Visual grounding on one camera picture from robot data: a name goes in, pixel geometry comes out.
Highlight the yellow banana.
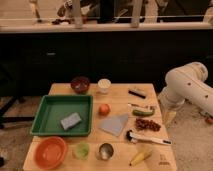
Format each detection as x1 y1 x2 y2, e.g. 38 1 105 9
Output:
129 149 152 166

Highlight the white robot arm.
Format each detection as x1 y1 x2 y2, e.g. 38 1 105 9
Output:
158 62 213 125

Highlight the green plastic tray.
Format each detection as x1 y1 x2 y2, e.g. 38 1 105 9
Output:
31 95 93 137

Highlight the bunch of red grapes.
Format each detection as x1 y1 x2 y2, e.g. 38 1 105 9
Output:
135 118 161 131

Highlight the green cucumber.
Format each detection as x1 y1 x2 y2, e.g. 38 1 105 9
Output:
132 109 154 117

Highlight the wooden table board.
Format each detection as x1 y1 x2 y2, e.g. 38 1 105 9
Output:
23 83 177 171

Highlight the grey folded cloth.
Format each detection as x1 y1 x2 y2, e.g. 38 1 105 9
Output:
99 114 128 137

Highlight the orange tomato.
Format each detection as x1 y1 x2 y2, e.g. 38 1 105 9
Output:
98 104 111 116

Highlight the white cup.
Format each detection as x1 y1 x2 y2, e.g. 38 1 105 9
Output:
98 79 111 94

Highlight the small metal cup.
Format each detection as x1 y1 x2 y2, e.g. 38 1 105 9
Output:
99 143 114 160

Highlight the dark red bowl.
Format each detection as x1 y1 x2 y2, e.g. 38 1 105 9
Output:
71 76 90 94

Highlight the grey sponge block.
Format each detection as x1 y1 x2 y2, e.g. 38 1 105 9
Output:
60 113 82 130

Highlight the green plastic cup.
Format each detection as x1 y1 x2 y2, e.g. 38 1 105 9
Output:
73 142 90 160

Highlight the orange plastic bowl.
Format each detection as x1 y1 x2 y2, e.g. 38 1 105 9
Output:
33 136 68 170

